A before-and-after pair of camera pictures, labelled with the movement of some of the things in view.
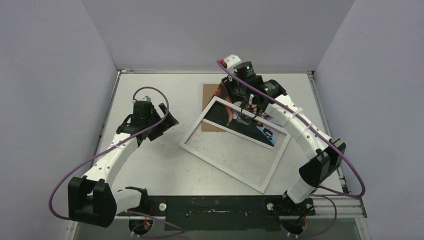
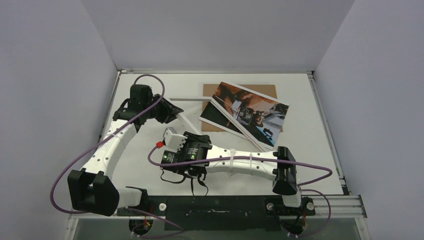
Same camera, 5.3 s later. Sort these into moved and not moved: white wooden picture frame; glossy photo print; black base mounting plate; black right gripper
Moved: white wooden picture frame; black right gripper
Not moved: black base mounting plate; glossy photo print
